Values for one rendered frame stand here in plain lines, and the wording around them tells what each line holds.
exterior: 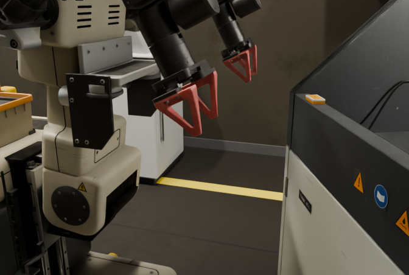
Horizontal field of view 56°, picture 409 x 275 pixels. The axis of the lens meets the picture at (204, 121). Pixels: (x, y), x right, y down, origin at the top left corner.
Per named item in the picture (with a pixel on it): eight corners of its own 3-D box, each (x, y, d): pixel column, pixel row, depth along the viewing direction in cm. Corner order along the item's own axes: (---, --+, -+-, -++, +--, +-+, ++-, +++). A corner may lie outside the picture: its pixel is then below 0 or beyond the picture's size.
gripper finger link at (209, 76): (234, 107, 69) (211, 59, 67) (224, 118, 62) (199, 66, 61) (201, 121, 71) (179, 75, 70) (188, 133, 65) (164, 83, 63)
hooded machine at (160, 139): (187, 157, 305) (185, -12, 267) (160, 188, 255) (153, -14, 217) (114, 149, 322) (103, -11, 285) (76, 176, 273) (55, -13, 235)
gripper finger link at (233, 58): (263, 73, 102) (248, 40, 100) (258, 78, 95) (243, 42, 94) (240, 83, 104) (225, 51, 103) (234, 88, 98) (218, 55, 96)
